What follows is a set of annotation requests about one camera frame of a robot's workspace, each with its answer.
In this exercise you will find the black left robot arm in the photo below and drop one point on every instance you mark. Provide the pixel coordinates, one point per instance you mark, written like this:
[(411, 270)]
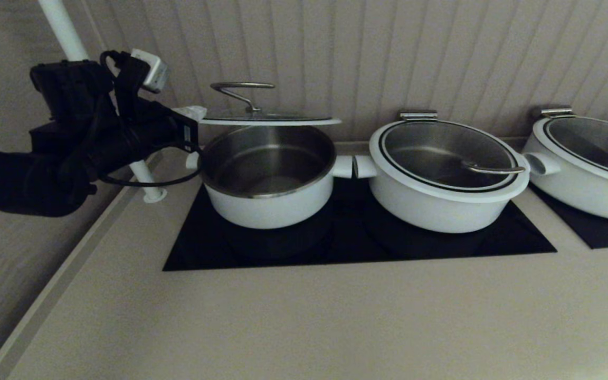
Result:
[(19, 179)]

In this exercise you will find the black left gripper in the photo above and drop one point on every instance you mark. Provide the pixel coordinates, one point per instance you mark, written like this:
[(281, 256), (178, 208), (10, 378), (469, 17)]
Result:
[(151, 132)]

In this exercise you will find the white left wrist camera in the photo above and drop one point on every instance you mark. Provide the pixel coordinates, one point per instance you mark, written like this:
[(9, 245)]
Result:
[(151, 68)]

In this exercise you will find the glass pot lid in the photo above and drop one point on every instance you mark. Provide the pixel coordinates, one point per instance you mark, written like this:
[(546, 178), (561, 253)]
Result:
[(267, 119)]

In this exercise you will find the small black glass hob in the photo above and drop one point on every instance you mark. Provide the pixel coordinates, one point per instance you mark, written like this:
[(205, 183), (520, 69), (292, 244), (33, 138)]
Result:
[(599, 232)]

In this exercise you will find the white pot steel interior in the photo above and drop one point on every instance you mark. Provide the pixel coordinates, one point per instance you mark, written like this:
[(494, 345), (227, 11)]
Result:
[(430, 216), (272, 211), (589, 200)]

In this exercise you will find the white round pole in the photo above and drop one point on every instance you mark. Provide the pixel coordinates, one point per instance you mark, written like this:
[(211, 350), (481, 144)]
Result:
[(64, 26)]

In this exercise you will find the large black glass hob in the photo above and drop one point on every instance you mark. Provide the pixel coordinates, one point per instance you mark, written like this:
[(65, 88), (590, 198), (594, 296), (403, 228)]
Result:
[(346, 248)]

